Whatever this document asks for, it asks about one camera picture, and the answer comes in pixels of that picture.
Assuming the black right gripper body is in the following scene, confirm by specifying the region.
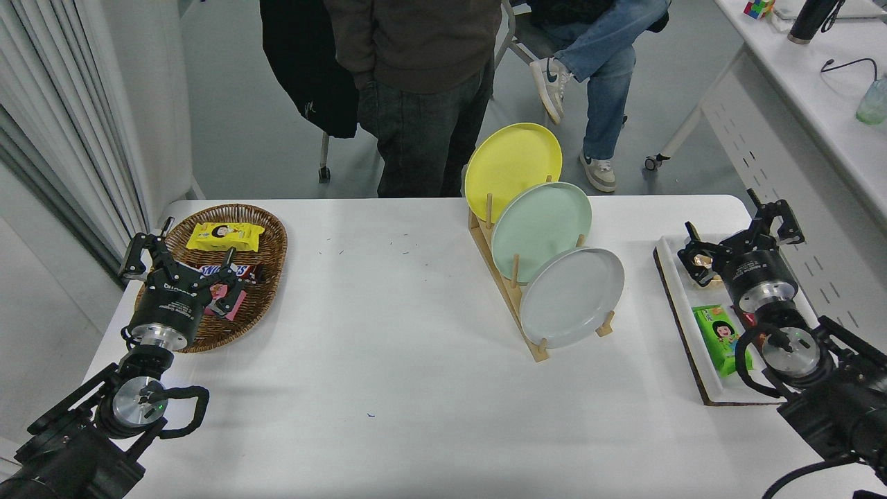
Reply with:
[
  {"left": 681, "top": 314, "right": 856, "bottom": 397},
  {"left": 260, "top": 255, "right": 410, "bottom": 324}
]
[{"left": 716, "top": 238, "right": 799, "bottom": 300}]

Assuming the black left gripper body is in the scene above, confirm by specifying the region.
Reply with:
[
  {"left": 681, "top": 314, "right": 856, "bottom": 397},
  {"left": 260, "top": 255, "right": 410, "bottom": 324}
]
[{"left": 129, "top": 270, "right": 213, "bottom": 336}]

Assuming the grey plate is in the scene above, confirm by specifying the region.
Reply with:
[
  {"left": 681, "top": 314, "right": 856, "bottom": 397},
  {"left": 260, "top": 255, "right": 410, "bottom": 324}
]
[{"left": 520, "top": 247, "right": 626, "bottom": 349}]

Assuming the mint green plate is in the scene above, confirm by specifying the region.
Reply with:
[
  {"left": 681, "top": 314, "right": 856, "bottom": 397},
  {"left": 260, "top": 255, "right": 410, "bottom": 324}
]
[{"left": 491, "top": 182, "right": 593, "bottom": 283}]

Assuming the wooden plate rack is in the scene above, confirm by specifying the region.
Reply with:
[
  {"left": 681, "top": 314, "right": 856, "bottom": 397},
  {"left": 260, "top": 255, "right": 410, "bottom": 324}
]
[{"left": 468, "top": 177, "right": 616, "bottom": 362}]

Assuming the yellow plate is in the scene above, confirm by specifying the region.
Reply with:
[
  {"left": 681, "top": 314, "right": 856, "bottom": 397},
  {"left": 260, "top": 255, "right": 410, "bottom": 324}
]
[{"left": 464, "top": 123, "right": 563, "bottom": 224}]

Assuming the clear packet of nut biscuits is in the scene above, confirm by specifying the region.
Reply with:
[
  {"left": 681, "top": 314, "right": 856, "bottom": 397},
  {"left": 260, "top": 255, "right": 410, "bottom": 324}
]
[{"left": 692, "top": 252, "right": 725, "bottom": 286}]

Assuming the brown Snickers bar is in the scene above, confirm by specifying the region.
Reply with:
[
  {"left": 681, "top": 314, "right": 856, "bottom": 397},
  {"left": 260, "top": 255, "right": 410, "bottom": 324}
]
[{"left": 182, "top": 262, "right": 264, "bottom": 285}]

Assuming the pink snack packet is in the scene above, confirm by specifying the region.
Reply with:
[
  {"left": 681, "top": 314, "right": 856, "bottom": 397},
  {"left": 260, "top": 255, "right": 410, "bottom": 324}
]
[{"left": 203, "top": 283, "right": 248, "bottom": 321}]

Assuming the yellow snack packet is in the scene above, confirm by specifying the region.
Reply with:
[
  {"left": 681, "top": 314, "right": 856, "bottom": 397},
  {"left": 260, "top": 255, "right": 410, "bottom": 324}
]
[{"left": 186, "top": 222, "right": 266, "bottom": 252}]

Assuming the white tray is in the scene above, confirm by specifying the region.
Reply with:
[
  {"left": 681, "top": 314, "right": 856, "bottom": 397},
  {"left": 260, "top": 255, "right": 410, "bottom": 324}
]
[{"left": 655, "top": 234, "right": 825, "bottom": 405}]

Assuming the dark red snack bar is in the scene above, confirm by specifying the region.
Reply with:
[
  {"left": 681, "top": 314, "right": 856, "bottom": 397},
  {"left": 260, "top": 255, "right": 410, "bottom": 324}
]
[{"left": 732, "top": 305, "right": 766, "bottom": 347}]

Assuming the brown wicker basket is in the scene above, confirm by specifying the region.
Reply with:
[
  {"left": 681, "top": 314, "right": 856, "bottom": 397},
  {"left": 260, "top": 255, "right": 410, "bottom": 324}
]
[{"left": 134, "top": 203, "right": 288, "bottom": 354}]

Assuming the green snack packet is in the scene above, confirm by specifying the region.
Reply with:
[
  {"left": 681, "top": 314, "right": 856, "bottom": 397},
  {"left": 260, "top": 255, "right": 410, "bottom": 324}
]
[{"left": 692, "top": 305, "right": 754, "bottom": 378}]

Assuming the brown board under tray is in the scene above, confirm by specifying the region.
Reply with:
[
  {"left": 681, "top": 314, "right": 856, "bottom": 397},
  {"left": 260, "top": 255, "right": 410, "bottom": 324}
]
[{"left": 653, "top": 248, "right": 787, "bottom": 408}]

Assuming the pale green glass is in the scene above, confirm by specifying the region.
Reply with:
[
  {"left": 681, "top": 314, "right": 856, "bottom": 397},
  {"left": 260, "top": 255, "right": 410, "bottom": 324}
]
[{"left": 855, "top": 76, "right": 887, "bottom": 126}]

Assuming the white vertical curtain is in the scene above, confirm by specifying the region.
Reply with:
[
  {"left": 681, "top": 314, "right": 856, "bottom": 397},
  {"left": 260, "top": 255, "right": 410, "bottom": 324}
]
[{"left": 0, "top": 0, "right": 150, "bottom": 278}]

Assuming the seated person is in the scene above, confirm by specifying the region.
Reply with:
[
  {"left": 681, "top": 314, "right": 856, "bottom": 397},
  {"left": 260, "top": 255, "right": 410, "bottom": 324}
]
[{"left": 527, "top": 0, "right": 671, "bottom": 193}]

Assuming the black bottle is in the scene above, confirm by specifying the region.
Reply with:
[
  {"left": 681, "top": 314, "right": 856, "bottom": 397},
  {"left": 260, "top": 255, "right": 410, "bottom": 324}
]
[{"left": 788, "top": 0, "right": 841, "bottom": 45}]

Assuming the black jacket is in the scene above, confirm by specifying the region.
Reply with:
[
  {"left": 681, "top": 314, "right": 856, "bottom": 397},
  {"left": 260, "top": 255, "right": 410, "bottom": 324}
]
[{"left": 259, "top": 0, "right": 360, "bottom": 139}]

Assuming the silver laptop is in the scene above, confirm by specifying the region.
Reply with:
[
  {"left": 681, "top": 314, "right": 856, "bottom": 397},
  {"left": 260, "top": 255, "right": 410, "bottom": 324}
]
[{"left": 773, "top": 0, "right": 887, "bottom": 20}]

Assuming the standing person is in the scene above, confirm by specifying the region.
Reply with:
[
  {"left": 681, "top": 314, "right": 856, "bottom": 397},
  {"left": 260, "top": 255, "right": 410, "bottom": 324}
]
[{"left": 324, "top": 0, "right": 503, "bottom": 198}]

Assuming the grey office chair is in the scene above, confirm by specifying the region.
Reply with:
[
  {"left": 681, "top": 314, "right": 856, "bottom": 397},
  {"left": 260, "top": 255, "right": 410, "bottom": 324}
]
[{"left": 493, "top": 0, "right": 562, "bottom": 70}]

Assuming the thin black cable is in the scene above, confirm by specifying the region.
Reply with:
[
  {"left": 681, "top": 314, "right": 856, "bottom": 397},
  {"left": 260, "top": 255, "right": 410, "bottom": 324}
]
[{"left": 821, "top": 58, "right": 879, "bottom": 80}]

